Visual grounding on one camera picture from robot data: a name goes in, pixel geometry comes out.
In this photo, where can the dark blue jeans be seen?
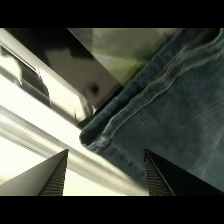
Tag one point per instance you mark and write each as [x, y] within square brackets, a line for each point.
[173, 116]

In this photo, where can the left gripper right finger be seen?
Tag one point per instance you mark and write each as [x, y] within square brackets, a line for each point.
[166, 183]

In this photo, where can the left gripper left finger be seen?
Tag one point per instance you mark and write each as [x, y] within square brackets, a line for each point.
[36, 181]

